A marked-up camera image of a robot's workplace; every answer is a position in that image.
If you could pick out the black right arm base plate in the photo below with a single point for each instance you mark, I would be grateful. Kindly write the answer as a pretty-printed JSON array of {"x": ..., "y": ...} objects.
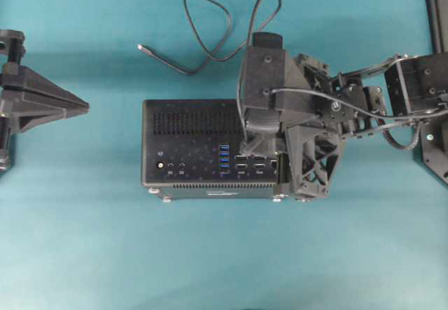
[{"x": 431, "y": 152}]

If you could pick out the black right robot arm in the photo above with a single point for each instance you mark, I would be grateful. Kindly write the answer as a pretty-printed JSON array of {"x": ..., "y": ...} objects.
[{"x": 392, "y": 99}]

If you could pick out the black mini PC box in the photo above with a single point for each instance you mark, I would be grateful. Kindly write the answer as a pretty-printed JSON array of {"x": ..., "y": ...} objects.
[{"x": 190, "y": 150}]

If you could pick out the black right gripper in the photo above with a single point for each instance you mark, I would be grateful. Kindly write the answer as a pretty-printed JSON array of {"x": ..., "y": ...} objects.
[{"x": 312, "y": 150}]

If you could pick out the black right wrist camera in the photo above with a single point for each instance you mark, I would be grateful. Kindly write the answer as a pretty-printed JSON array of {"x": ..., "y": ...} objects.
[{"x": 270, "y": 79}]

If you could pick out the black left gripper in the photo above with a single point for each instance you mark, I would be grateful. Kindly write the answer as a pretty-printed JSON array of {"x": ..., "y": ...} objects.
[{"x": 15, "y": 79}]

